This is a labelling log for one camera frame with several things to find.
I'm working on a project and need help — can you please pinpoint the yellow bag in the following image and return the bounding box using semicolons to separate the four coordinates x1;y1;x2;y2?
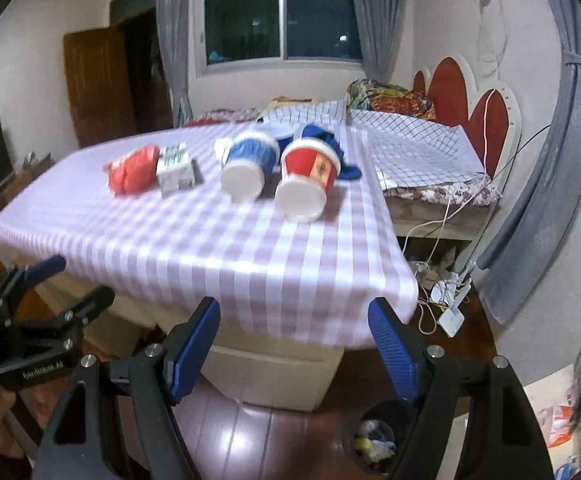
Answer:
353;437;376;462

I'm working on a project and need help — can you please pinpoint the colourful folded quilt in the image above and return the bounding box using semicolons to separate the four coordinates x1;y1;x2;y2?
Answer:
345;79;436;122

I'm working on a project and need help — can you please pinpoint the red paper cup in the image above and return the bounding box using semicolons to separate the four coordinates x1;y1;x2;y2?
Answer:
274;138;339;222

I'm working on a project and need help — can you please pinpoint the white grid bed sheet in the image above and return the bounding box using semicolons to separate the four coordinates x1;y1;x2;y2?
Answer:
261;100;488;190

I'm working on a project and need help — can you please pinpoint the window with white frame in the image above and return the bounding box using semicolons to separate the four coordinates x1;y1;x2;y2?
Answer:
193;0;362;75

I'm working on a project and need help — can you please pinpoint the grey curtain left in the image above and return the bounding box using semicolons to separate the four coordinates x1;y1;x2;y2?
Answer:
156;0;193;127

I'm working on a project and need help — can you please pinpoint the blue cloth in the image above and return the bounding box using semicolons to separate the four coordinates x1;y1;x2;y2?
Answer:
301;125;362;181

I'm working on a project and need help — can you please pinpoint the red heart headboard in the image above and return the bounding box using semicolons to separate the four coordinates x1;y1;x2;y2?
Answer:
413;54;523;182

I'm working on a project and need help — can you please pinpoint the black trash bin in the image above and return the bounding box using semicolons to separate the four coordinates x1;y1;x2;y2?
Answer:
343;399;415;477

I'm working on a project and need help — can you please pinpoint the clear plastic bag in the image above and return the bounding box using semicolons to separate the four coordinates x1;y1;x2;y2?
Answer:
356;419;395;443

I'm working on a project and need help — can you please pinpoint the orange tissue pack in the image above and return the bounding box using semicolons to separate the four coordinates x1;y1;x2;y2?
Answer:
536;404;574;448

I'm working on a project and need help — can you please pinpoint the grey curtain middle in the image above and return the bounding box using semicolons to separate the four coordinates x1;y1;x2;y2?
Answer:
353;0;405;82

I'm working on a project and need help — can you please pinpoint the red plastic bag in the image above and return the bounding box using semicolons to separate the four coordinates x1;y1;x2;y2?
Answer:
104;144;160;196

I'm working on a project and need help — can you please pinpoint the pink checkered tablecloth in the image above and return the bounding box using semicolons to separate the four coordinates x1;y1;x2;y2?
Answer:
0;124;417;348

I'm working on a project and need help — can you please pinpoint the brown wooden door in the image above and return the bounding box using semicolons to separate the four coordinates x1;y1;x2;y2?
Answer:
63;27;138;148

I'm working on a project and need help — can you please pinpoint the green white carton box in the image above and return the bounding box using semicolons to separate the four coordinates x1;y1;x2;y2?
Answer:
156;142;197;197

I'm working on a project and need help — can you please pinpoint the grey curtain right tied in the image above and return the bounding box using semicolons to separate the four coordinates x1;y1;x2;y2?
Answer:
477;0;581;324

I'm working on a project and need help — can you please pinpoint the blue paper cup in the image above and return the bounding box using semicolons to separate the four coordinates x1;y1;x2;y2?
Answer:
220;128;281;203

